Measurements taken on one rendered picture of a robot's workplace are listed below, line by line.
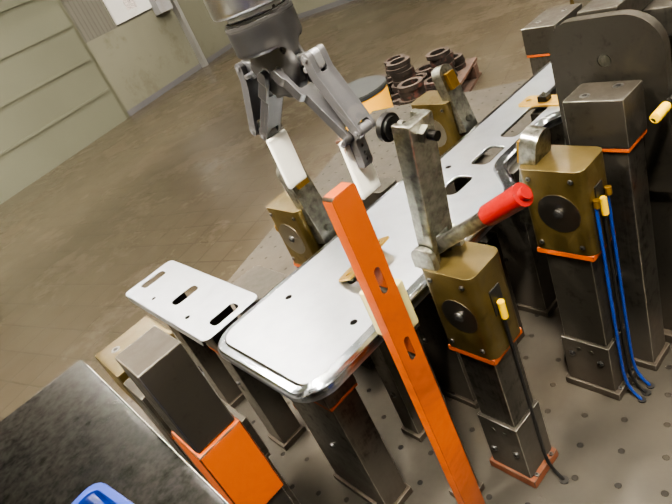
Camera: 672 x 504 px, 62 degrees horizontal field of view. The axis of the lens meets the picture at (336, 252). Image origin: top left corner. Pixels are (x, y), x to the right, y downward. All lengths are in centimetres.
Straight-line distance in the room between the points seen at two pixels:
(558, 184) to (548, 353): 37
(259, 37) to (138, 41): 888
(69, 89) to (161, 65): 172
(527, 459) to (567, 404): 14
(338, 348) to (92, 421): 29
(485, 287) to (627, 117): 25
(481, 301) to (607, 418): 35
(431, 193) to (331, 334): 21
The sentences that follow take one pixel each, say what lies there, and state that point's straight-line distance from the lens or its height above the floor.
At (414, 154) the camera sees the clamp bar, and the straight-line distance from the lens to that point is 53.
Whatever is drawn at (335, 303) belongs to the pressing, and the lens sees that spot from 71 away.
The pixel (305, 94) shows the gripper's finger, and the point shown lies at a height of 125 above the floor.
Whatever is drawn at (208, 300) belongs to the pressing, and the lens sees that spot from 85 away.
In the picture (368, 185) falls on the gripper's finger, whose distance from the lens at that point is 63.
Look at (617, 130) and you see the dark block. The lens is 71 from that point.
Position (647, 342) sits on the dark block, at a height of 75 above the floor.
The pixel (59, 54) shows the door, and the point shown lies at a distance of 858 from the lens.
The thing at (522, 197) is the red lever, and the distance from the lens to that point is 50.
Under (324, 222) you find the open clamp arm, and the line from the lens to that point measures 87.
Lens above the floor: 140
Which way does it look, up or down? 29 degrees down
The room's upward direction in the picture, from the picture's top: 25 degrees counter-clockwise
